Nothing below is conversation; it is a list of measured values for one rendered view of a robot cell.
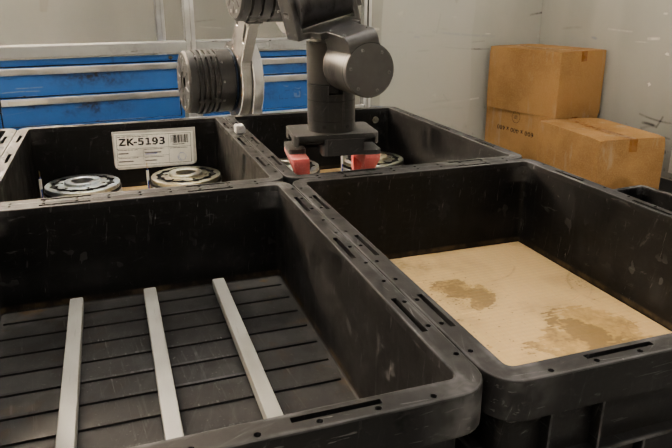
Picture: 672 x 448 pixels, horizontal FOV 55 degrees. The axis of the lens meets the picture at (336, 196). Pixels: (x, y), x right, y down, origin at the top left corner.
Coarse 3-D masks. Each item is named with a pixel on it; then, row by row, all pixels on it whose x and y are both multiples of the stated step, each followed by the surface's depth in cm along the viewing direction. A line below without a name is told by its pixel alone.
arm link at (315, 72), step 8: (312, 40) 75; (320, 40) 73; (312, 48) 73; (320, 48) 72; (312, 56) 73; (320, 56) 73; (312, 64) 74; (320, 64) 73; (312, 72) 74; (320, 72) 73; (312, 80) 74; (320, 80) 73; (336, 88) 74
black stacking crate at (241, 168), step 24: (24, 144) 88; (48, 144) 95; (72, 144) 96; (96, 144) 97; (216, 144) 103; (24, 168) 85; (48, 168) 96; (72, 168) 97; (96, 168) 98; (144, 168) 101; (216, 168) 104; (240, 168) 85; (0, 192) 67; (24, 192) 83
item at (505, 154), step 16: (288, 112) 107; (304, 112) 107; (400, 112) 107; (432, 128) 97; (448, 128) 94; (256, 144) 84; (480, 144) 85; (272, 160) 76; (464, 160) 76; (480, 160) 76; (288, 176) 69; (304, 176) 69; (320, 176) 69
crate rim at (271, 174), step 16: (32, 128) 94; (48, 128) 95; (64, 128) 95; (80, 128) 96; (96, 128) 97; (224, 128) 94; (16, 144) 84; (240, 144) 84; (0, 160) 76; (256, 160) 76; (0, 176) 69; (272, 176) 69; (112, 192) 64; (128, 192) 64; (144, 192) 64
